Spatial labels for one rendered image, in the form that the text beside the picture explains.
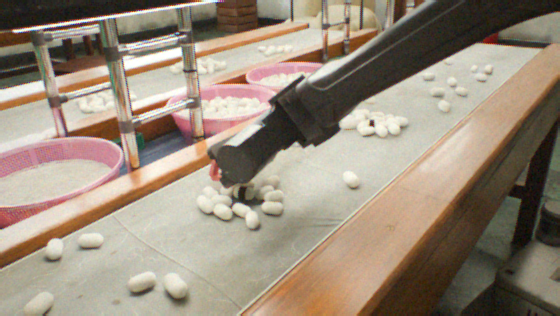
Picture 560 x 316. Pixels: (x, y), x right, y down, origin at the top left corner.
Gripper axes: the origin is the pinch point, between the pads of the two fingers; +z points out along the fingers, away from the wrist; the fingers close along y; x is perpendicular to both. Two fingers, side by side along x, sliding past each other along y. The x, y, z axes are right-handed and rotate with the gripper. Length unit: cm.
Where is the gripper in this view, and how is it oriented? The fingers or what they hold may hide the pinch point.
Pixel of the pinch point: (214, 175)
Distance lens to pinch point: 76.0
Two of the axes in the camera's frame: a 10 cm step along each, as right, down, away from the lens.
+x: 5.2, 8.5, -0.3
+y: -6.1, 3.5, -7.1
